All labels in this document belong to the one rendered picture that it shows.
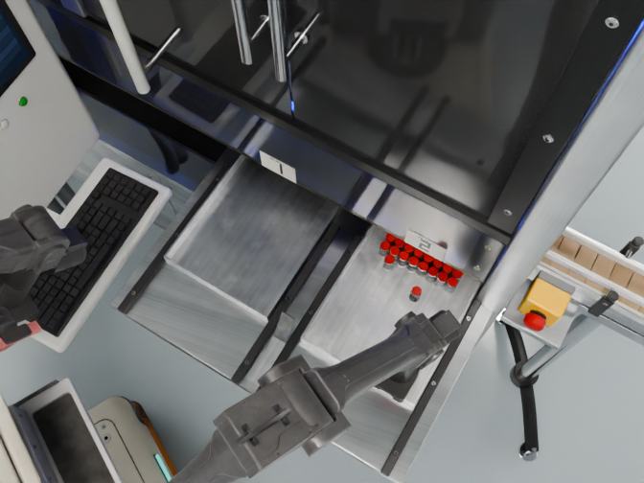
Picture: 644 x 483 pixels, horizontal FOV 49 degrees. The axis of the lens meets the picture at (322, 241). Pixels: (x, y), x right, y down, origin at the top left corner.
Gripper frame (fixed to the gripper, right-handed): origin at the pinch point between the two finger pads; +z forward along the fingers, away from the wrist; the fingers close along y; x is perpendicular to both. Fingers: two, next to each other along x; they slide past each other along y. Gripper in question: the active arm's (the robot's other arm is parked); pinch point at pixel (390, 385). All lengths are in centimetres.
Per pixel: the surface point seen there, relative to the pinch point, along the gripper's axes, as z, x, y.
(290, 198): -1.5, 39.3, 26.0
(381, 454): 4.8, -4.9, -11.1
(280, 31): -65, 35, 8
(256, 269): 1.8, 36.7, 8.1
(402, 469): 4.8, -9.5, -11.5
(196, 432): 95, 46, -7
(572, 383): 79, -50, 67
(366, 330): 1.2, 9.9, 8.5
